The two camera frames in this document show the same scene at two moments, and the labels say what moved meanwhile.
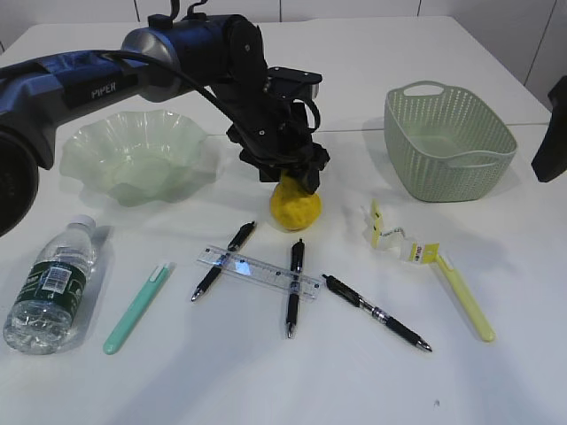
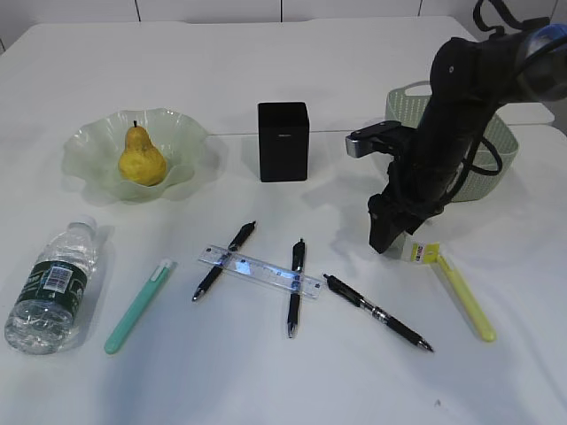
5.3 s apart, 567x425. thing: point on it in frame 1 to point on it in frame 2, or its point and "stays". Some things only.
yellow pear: [293, 208] to [141, 161]
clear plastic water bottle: [40, 316] stays
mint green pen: [136, 309] stays
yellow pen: [432, 256] stays
